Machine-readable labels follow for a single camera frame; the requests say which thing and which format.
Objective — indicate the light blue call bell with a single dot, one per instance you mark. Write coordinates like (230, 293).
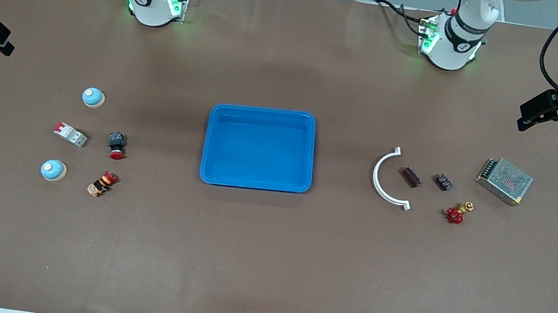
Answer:
(93, 97)
(53, 170)

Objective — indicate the small black terminal block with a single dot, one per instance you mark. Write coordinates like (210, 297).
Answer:
(443, 182)

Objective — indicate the brown black relay block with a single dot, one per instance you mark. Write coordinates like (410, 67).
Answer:
(411, 177)

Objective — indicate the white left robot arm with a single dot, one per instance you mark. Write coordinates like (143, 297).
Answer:
(457, 39)

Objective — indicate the metal mesh power supply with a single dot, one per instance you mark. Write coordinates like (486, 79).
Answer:
(504, 181)

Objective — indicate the red handwheel brass valve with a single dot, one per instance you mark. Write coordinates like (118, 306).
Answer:
(453, 215)

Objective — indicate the red button black base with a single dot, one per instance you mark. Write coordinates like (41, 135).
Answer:
(116, 142)

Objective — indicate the red button orange white base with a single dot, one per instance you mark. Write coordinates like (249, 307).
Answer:
(103, 183)

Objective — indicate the white curved plastic clamp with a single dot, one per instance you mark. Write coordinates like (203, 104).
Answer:
(376, 174)

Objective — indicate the blue plastic tray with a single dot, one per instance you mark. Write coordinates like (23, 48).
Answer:
(258, 147)

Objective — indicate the white circuit breaker red switch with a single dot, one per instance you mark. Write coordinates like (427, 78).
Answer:
(71, 135)

